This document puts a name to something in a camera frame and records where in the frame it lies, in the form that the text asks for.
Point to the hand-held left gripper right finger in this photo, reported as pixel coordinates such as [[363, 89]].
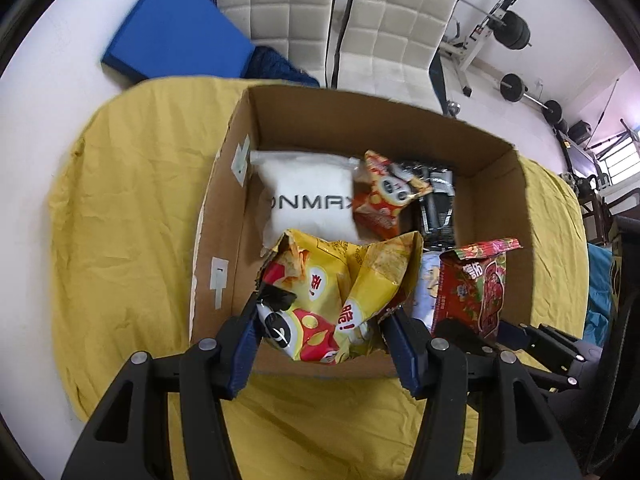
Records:
[[405, 355]]

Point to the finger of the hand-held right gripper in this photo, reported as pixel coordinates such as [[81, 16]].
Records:
[[467, 335], [512, 333]]

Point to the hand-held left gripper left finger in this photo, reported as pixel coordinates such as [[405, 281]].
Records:
[[245, 355]]

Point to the red snack packet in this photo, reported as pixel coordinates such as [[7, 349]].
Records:
[[470, 285]]

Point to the light blue tissue pack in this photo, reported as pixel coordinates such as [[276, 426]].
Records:
[[425, 285]]

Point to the yellow chip bag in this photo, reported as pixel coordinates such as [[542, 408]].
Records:
[[325, 285]]

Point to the black foil packet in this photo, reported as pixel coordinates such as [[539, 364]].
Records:
[[437, 210]]

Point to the small orange snack bag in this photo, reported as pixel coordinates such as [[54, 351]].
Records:
[[380, 210]]

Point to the white pillow packet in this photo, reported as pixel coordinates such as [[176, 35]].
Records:
[[305, 185]]

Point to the cardboard box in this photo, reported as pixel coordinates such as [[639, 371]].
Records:
[[350, 125]]

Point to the blue quilt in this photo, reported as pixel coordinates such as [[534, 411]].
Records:
[[597, 285]]

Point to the dark wooden chair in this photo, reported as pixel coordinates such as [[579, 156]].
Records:
[[597, 220]]

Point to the yellow tablecloth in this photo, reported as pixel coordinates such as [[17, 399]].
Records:
[[140, 210]]

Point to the window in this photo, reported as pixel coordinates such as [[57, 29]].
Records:
[[622, 165]]

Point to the black speaker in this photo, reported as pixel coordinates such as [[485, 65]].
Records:
[[580, 132]]

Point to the chrome dumbbell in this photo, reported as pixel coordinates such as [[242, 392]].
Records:
[[453, 108]]

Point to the black tripod stand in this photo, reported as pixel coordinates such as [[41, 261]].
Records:
[[625, 135]]

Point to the short barbell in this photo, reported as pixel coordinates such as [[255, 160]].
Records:
[[512, 85]]

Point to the dark blue cloth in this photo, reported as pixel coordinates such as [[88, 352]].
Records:
[[272, 65]]

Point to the white barbell rack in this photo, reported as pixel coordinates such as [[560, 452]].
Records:
[[475, 42]]

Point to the long barbell with black plates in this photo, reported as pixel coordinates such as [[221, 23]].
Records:
[[515, 30]]

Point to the white padded chair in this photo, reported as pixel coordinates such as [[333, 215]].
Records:
[[395, 35], [280, 15]]

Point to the blue foam mat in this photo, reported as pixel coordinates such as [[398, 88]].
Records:
[[175, 30]]

